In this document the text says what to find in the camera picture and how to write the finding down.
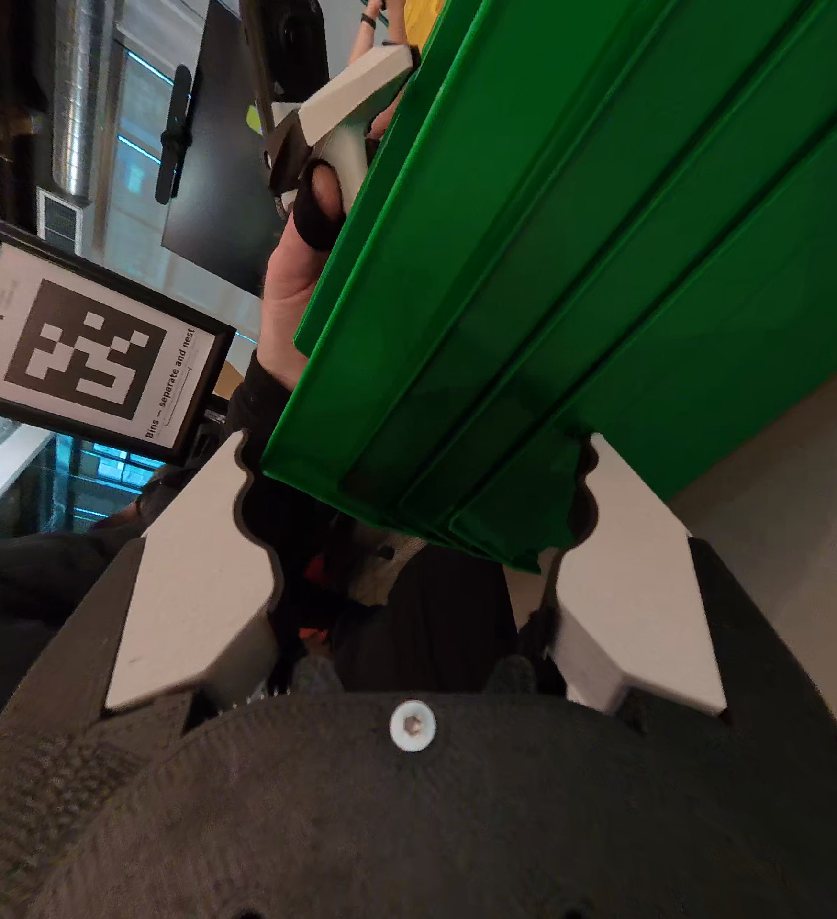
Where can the black framed tag sign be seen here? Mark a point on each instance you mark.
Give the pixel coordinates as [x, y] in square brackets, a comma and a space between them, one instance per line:
[88, 337]

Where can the black hanging bracket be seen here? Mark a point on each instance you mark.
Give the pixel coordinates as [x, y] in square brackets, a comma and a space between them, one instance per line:
[174, 136]

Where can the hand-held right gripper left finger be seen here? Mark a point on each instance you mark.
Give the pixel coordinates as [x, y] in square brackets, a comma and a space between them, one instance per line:
[196, 610]

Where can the white vent grille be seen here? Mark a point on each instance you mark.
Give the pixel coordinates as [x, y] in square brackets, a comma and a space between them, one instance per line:
[59, 219]

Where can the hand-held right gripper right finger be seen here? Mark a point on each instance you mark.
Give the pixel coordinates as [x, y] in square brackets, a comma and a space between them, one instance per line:
[633, 610]

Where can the black wall screen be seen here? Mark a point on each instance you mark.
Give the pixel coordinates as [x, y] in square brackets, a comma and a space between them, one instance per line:
[231, 179]

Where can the person's left hand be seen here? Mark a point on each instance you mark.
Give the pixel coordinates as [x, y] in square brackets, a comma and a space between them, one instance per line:
[289, 301]

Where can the silver ventilation duct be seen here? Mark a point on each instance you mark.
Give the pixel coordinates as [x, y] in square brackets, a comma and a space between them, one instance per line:
[77, 86]

